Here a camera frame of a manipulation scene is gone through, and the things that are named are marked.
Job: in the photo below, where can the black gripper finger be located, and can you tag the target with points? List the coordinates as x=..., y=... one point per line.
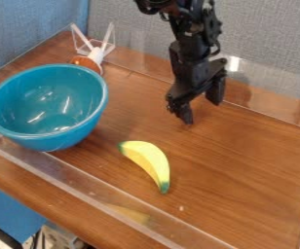
x=216, y=92
x=184, y=113

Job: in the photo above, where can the clear acrylic barrier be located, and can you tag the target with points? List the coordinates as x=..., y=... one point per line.
x=256, y=86
x=136, y=213

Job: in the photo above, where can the blue bowl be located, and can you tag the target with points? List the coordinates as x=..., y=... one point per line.
x=52, y=106

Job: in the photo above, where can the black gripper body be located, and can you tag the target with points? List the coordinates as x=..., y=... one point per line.
x=184, y=91

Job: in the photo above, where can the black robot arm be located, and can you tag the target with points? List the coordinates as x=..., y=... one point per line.
x=197, y=29

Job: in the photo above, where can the orange white plunger toy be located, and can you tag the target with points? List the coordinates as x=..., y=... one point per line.
x=91, y=61

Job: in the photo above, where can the clear acrylic back barrier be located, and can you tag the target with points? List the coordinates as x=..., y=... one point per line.
x=256, y=86

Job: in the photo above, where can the yellow wedge object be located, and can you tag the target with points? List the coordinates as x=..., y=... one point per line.
x=151, y=158

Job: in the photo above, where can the clear acrylic front barrier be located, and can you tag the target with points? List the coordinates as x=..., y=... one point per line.
x=136, y=213

